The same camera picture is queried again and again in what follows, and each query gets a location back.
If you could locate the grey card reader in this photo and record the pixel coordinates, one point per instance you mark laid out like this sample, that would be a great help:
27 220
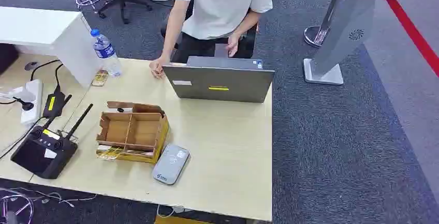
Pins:
170 165

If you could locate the person's right hand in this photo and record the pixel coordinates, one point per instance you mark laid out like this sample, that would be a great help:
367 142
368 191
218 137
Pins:
157 67

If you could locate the white power strip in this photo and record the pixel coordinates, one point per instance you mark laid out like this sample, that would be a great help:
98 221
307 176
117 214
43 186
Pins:
32 100

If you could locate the red floor tape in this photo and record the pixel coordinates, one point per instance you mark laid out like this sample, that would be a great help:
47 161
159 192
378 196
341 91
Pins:
411 30

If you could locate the wooden card box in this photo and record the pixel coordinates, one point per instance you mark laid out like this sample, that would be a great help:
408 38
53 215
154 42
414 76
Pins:
137 131

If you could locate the chrome stanchion post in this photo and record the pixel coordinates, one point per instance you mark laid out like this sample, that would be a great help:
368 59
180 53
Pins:
317 34

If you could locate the person's hand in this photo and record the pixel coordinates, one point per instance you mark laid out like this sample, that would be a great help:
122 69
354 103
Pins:
157 67
233 45

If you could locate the grey standing kiosk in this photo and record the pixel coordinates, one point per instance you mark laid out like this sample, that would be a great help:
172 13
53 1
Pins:
343 27

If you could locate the person's left hand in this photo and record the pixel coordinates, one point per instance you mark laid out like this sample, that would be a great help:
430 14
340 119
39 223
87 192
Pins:
233 45

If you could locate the black router with antennas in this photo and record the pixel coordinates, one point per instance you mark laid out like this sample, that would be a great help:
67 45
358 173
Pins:
43 154

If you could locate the clear water bottle blue cap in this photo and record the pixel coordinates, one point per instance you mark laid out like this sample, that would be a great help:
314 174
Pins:
106 54

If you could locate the black plug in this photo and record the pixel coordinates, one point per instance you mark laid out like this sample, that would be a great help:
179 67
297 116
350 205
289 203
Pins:
25 105

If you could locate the yellow box under desk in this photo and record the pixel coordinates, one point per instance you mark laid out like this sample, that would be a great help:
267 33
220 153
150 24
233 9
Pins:
178 220

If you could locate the small yellow card packet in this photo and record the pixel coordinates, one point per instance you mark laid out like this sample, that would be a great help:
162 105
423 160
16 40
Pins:
99 78

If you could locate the black power adapter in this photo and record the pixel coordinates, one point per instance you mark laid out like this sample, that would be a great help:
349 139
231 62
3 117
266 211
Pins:
54 104

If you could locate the white desk partition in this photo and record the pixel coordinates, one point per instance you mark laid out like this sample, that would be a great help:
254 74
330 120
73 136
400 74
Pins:
51 32

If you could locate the grey laptop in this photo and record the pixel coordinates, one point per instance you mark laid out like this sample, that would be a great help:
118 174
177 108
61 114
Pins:
219 84

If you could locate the black object beside partition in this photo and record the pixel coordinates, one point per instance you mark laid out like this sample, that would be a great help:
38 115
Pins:
7 58

